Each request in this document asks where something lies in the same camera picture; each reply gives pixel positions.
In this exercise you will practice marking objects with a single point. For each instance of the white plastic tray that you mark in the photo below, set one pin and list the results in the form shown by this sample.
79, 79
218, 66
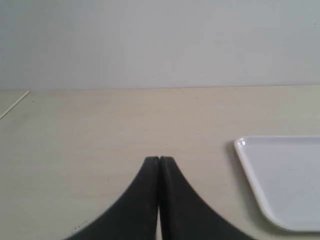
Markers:
283, 172

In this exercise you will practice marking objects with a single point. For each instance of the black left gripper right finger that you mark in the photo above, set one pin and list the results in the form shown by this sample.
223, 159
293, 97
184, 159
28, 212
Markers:
184, 215

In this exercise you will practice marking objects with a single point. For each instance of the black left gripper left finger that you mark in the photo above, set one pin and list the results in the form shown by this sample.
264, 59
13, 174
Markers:
135, 213

